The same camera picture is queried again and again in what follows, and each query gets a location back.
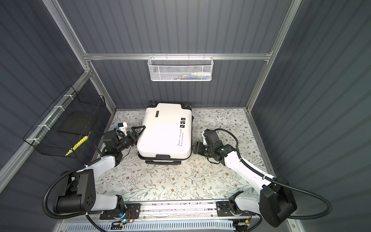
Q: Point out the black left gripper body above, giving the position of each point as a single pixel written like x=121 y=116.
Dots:
x=128 y=141

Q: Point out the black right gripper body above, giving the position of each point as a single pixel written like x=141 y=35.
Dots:
x=204 y=150

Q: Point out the white black suitcase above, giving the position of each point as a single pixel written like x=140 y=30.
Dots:
x=167 y=138

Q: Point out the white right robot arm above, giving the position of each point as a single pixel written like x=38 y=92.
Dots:
x=274 y=201

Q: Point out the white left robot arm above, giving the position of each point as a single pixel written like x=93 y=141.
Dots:
x=73 y=193

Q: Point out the yellow black striped tape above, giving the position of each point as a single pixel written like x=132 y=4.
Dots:
x=77 y=145

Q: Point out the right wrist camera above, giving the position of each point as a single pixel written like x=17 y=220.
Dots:
x=211 y=138

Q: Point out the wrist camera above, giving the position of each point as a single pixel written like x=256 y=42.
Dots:
x=211 y=138
x=111 y=138

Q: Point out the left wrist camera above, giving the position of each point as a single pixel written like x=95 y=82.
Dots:
x=111 y=138

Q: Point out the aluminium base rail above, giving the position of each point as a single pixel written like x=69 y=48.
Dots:
x=191 y=209

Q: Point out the black wire mesh basket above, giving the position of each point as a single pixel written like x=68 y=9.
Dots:
x=73 y=117

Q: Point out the white wire mesh basket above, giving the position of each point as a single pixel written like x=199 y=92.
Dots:
x=189 y=69

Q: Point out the white perforated cable duct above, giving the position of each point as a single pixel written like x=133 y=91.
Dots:
x=169 y=226

